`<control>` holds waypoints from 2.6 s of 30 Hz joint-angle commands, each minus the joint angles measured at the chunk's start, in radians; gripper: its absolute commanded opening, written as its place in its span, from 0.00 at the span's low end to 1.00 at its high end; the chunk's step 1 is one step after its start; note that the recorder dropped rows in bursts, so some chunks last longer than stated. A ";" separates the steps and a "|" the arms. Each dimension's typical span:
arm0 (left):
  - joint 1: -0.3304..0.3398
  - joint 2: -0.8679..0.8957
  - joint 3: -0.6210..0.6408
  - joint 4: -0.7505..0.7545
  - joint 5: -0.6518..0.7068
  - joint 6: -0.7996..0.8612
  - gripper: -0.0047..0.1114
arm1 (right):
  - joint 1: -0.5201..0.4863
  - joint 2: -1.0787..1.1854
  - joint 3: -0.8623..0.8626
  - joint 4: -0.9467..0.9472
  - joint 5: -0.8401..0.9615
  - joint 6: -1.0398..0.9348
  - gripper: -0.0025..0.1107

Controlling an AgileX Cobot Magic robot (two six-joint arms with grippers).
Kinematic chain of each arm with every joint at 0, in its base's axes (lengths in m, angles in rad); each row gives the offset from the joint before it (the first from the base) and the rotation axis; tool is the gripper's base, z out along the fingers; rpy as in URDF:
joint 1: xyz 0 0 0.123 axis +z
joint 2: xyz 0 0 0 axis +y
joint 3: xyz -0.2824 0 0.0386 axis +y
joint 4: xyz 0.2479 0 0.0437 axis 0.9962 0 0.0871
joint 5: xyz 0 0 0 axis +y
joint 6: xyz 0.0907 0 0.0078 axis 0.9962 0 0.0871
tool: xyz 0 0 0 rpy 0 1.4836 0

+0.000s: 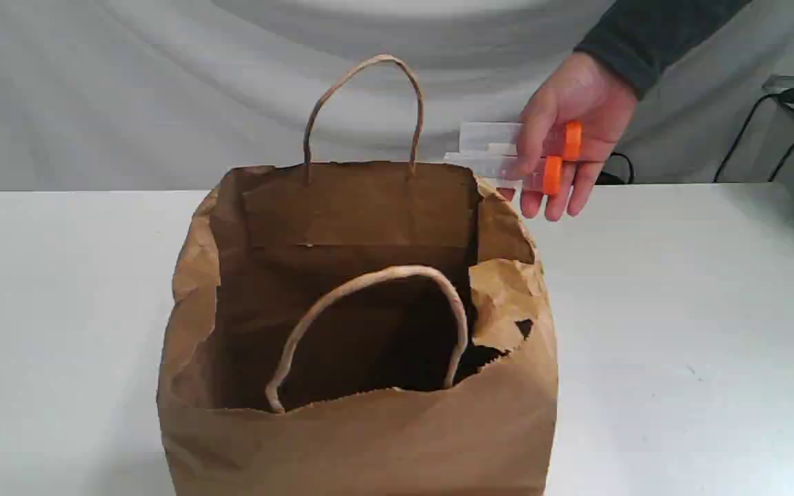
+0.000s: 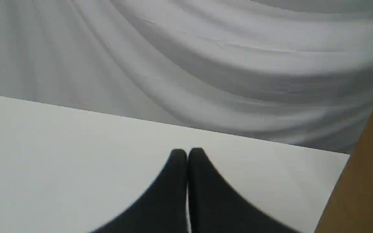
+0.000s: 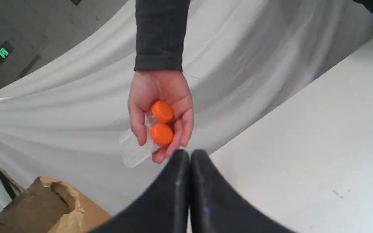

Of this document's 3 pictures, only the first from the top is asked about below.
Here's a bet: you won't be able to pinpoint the person's bare hand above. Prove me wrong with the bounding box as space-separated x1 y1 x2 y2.
513 52 638 222

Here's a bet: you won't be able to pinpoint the orange-capped clear tube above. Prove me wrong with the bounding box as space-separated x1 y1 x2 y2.
443 153 563 196
459 121 583 161

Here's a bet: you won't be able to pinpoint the brown paper bag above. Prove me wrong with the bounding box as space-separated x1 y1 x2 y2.
156 54 558 495

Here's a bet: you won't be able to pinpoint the dark grey sleeved forearm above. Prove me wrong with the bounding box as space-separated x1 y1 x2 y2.
574 1 748 100

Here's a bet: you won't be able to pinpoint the black rounded object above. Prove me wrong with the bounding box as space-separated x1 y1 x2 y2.
595 153 636 186

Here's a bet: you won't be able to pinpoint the black cables at right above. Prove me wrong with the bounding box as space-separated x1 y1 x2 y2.
714 81 794 183

